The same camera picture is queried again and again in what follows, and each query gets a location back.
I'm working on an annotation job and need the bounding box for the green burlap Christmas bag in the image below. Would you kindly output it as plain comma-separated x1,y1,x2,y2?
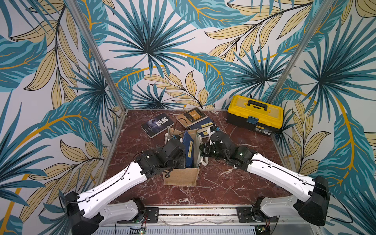
163,127,207,187

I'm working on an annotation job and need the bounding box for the dark wolf cover book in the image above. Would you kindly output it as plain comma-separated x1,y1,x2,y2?
141,113,174,138

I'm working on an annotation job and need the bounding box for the brown cover book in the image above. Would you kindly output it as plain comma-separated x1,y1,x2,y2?
176,107,208,128

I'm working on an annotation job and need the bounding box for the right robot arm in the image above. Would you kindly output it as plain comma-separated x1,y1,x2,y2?
200,131,330,226

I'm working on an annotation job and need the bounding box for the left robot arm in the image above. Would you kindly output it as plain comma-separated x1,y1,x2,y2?
60,139,186,235

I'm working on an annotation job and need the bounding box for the blue book middle stack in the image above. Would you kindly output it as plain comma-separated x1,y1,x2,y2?
199,128,212,139

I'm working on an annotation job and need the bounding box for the blue book stack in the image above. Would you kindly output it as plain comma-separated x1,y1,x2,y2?
189,117,214,133
199,128,212,139

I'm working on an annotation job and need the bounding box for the blue book top stack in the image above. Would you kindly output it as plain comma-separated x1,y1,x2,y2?
189,117,214,133

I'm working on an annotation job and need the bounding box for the yellow black toolbox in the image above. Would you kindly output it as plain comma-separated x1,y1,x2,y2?
227,95,284,136

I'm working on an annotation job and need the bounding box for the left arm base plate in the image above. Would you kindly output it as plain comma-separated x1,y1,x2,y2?
130,207,160,224

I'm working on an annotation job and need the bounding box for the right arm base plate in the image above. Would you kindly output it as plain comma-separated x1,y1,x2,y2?
236,207,278,223

